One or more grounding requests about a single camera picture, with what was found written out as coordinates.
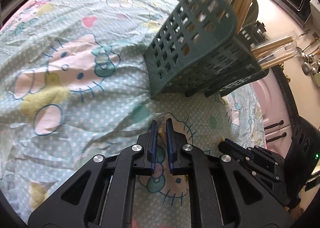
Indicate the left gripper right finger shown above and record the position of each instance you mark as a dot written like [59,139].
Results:
[222,193]

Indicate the green plastic utensil basket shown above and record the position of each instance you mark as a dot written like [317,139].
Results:
[198,51]

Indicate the chopsticks bundle in basket side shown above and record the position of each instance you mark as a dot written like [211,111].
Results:
[275,52]

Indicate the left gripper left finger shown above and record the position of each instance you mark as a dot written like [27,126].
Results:
[100,193]

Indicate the black kitchen countertop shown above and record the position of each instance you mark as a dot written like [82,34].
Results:
[287,94]

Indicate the hanging ladle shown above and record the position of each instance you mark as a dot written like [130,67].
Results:
[308,58]

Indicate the Hello Kitty tablecloth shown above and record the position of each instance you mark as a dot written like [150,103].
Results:
[56,57]

